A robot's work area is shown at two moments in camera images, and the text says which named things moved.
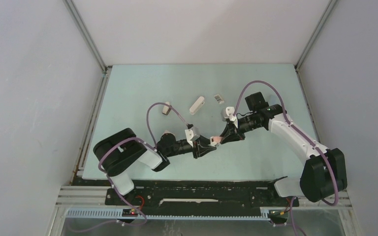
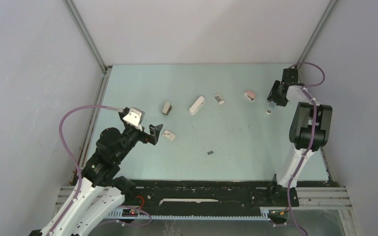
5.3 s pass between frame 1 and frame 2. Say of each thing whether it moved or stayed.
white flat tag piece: stayed
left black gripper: moved
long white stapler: stayed
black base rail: stayed
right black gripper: moved
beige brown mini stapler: stayed
